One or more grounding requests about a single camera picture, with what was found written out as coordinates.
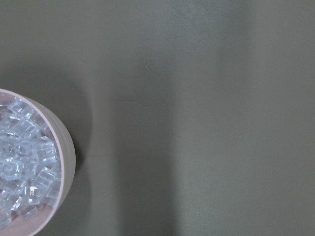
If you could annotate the clear ice cubes pile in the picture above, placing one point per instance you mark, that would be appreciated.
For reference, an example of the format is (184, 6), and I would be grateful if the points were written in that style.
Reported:
(30, 166)

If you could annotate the pink bowl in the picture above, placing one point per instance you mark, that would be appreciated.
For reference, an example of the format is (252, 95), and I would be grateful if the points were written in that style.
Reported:
(65, 146)

